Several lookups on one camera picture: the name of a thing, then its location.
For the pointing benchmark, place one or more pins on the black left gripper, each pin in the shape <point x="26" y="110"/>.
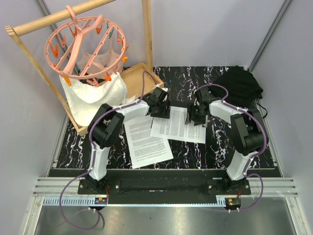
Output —
<point x="165" y="113"/>

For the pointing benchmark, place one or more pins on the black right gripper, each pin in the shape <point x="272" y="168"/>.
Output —
<point x="190" y="116"/>

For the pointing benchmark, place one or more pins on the printed paper sheet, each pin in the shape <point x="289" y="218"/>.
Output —
<point x="143" y="148"/>
<point x="189" y="133"/>

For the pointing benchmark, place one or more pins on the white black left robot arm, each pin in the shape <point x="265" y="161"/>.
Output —
<point x="106" y="125"/>

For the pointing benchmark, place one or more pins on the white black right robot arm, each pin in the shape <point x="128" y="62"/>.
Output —
<point x="247" y="131"/>

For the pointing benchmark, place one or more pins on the black marble pattern mat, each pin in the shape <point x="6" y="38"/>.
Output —
<point x="216" y="153"/>

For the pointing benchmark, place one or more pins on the black cloth bundle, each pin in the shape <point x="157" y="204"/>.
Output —
<point x="241" y="86"/>

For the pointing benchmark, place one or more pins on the sheer pink mesh garment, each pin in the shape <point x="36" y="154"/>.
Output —
<point x="100" y="62"/>

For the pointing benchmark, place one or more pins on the white towel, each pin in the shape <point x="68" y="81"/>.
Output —
<point x="85" y="100"/>

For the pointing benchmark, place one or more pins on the pink round clip hanger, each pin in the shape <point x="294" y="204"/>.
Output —
<point x="64" y="47"/>

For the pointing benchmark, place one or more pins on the wooden drying rack frame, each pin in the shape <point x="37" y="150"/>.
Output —
<point x="138" y="78"/>

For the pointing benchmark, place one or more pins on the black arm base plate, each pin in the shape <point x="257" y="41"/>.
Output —
<point x="120" y="181"/>

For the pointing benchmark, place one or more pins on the aluminium rail frame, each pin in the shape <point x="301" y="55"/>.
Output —
<point x="167" y="202"/>

